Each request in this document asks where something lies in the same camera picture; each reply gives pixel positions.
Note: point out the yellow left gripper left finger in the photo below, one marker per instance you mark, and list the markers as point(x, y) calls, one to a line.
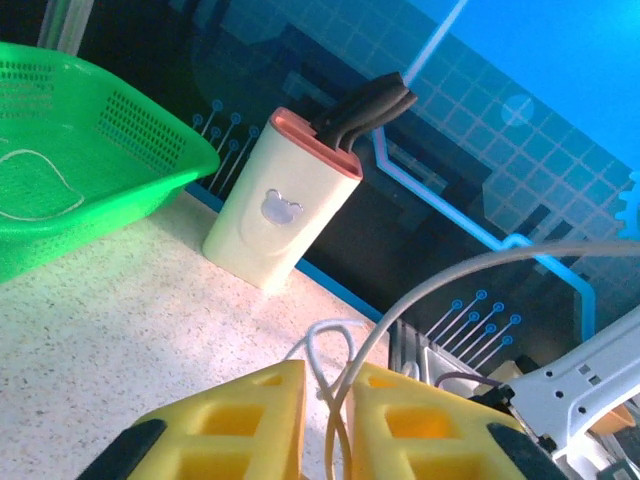
point(225, 435)

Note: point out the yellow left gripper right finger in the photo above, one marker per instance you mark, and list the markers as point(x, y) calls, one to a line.
point(425, 435)

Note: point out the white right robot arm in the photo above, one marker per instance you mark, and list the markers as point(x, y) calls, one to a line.
point(590, 375)

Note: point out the ribbed aluminium profile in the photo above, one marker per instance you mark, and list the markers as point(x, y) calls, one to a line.
point(407, 345)

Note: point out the orange plastic piece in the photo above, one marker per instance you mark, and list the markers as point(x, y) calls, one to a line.
point(612, 422)

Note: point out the cream knife block salmon top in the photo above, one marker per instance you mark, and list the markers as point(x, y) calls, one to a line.
point(280, 235)

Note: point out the green plastic basket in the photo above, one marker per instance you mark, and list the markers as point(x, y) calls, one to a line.
point(125, 165)

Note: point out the aluminium frame post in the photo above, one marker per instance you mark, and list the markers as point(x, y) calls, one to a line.
point(65, 25)

